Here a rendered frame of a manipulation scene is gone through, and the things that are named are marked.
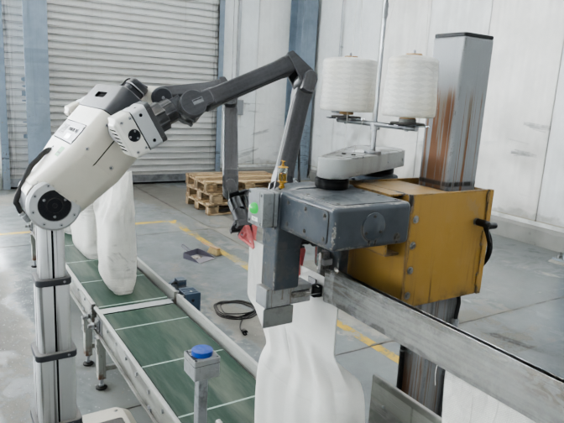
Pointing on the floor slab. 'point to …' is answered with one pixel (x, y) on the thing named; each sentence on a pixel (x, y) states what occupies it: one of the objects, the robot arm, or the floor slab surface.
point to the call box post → (201, 401)
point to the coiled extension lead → (236, 313)
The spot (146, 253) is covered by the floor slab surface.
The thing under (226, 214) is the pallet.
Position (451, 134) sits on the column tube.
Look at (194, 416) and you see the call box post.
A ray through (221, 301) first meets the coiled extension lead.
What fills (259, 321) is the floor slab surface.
